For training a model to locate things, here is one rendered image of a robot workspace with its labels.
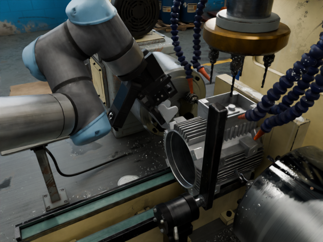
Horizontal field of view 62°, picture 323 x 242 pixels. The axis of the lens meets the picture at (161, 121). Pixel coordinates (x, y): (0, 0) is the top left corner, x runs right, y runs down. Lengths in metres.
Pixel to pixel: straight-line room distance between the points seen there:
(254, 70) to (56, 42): 0.59
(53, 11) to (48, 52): 5.57
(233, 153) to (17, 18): 5.66
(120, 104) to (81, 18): 0.19
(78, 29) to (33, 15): 5.57
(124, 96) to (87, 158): 0.53
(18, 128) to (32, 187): 0.63
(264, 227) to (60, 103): 0.39
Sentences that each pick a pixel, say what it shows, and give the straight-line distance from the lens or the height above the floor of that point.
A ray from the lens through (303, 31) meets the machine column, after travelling 0.79.
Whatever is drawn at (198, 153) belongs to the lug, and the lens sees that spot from 0.62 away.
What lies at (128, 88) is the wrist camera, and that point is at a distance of 0.57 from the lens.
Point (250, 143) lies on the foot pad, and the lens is 0.69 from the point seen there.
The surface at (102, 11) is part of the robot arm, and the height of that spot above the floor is 1.39.
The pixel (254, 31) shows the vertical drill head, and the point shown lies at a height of 1.34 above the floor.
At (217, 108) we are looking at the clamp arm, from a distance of 0.46.
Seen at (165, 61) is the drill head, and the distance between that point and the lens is 0.88.
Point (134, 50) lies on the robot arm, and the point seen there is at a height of 1.31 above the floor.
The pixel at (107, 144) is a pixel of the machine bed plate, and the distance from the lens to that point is 1.12.
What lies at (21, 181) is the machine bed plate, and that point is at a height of 0.80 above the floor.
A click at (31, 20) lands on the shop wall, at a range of 6.10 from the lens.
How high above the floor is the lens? 1.48
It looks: 34 degrees down
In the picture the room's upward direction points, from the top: straight up
